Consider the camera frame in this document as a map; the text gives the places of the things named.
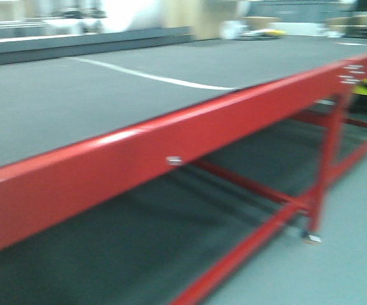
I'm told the grey fabric table mat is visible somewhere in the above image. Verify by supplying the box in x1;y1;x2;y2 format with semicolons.
0;36;367;166

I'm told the red metal table frame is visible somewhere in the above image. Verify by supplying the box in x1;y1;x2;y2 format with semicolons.
0;53;367;304

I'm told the dark grey raised table rail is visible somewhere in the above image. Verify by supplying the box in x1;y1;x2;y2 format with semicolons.
0;27;194;65

